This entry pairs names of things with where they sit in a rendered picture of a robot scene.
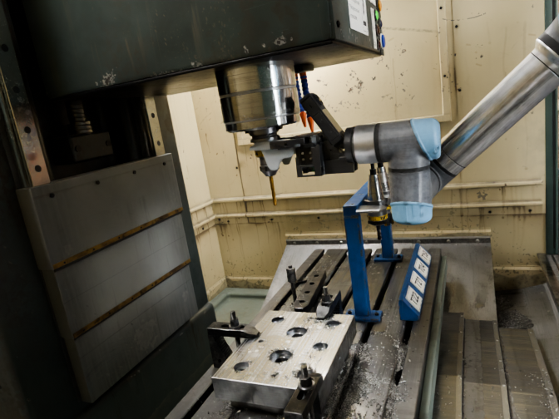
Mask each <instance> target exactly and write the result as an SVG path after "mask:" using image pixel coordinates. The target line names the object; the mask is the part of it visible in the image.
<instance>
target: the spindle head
mask: <svg viewBox="0 0 559 419"><path fill-rule="evenodd" d="M22 5H23V7H24V11H25V14H26V18H27V23H28V26H29V30H30V33H31V37H32V42H33V46H34V49H35V53H36V56H37V61H38V65H39V68H40V72H41V74H42V80H43V84H44V87H45V91H46V93H47V96H48V98H51V99H49V101H50V102H51V101H80V100H95V99H110V98H125V97H140V96H169V95H175V94H180V93H184V92H189V91H198V90H202V89H206V88H211V87H216V86H217V85H216V79H215V72H216V71H220V70H223V69H226V68H230V67H237V66H242V65H247V64H252V63H257V62H271V61H281V60H291V61H294V66H295V65H299V64H309V65H314V69H315V68H320V67H328V66H332V65H338V64H342V63H346V62H355V61H360V60H364V59H369V58H374V57H381V55H380V51H378V48H377V49H374V46H373V29H372V20H371V11H370V8H373V10H374V9H376V0H375V6H374V5H373V4H372V3H371V2H370V1H368V0H365V5H366V13H367V23H368V31H369V35H368V36H367V35H365V34H363V33H361V32H358V31H355V30H354V29H352V28H350V20H349V5H348V0H22Z"/></svg>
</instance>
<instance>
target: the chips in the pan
mask: <svg viewBox="0 0 559 419"><path fill-rule="evenodd" d="M506 297H509V295H503V296H502V295H501V296H498V297H496V298H495V299H496V310H497V311H499V312H502V311H504V310H505V309H509V308H511V307H514V305H513V304H514V303H512V301H509V299H508V298H506ZM500 316H501V317H498V318H500V319H501V320H497V326H498V327H499V328H519V329H530V328H533V327H534V324H533V322H532V320H531V319H530V318H529V317H526V316H525V315H524V314H522V313H519V311H517V310H516V309H515V310H512V311H511V310H509V311H508V312H504V313H501V315H500Z"/></svg>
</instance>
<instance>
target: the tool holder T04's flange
mask: <svg viewBox="0 0 559 419"><path fill-rule="evenodd" d="M278 131H280V130H276V127H272V128H266V129H261V130H255V131H249V135H250V136H252V139H250V143H256V142H263V141H269V140H277V139H279V138H280V135H277V132H278Z"/></svg>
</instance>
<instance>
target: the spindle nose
mask: <svg viewBox="0 0 559 419"><path fill-rule="evenodd" d="M215 79H216V85H217V90H218V94H219V97H220V109H221V113H222V118H223V123H224V124H225V131H226V132H228V133H236V132H243V131H255V130H261V129H266V128H272V127H277V126H286V125H290V124H294V123H298V122H299V121H300V116H299V113H300V108H299V97H298V91H297V87H296V85H297V84H296V78H295V71H294V61H291V60H281V61H271V62H257V63H252V64H247V65H242V66H237V67H230V68H226V69H223V70H220V71H216V72H215Z"/></svg>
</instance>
